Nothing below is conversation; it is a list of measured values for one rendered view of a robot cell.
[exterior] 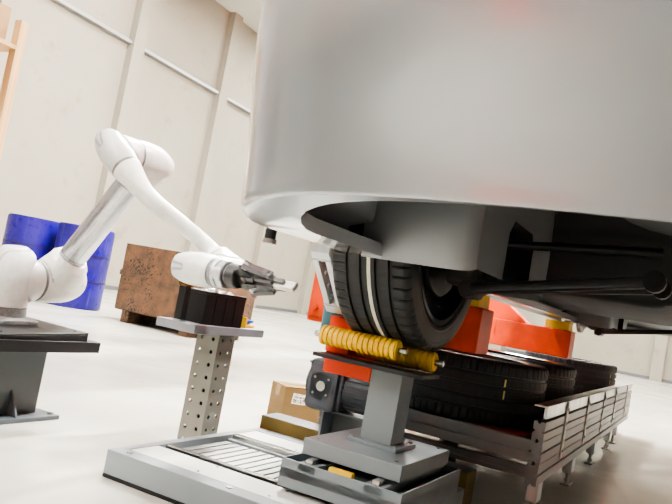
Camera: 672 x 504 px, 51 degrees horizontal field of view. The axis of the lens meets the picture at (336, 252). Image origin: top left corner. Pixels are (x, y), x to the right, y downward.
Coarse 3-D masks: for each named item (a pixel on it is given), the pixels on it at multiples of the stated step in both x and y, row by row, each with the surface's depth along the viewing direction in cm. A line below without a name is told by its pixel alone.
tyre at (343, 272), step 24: (336, 264) 191; (360, 264) 188; (384, 264) 184; (408, 264) 181; (336, 288) 195; (360, 288) 190; (384, 288) 186; (408, 288) 183; (360, 312) 195; (384, 312) 191; (408, 312) 187; (408, 336) 195; (432, 336) 202
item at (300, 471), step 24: (288, 456) 198; (312, 456) 210; (288, 480) 194; (312, 480) 191; (336, 480) 187; (360, 480) 194; (384, 480) 186; (408, 480) 197; (432, 480) 200; (456, 480) 220
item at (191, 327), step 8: (160, 320) 245; (168, 320) 244; (176, 328) 242; (184, 328) 240; (192, 328) 239; (200, 328) 241; (208, 328) 245; (216, 328) 249; (224, 328) 253; (232, 328) 257; (240, 328) 262; (248, 328) 270; (240, 336) 263; (248, 336) 267; (256, 336) 272
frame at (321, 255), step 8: (312, 248) 198; (320, 248) 197; (328, 248) 196; (312, 256) 199; (320, 256) 198; (328, 256) 196; (320, 264) 201; (328, 264) 198; (320, 272) 202; (328, 272) 200; (320, 280) 204; (328, 280) 206; (320, 288) 206; (328, 288) 207; (328, 296) 208; (336, 296) 205; (328, 304) 209; (336, 304) 207; (336, 312) 210
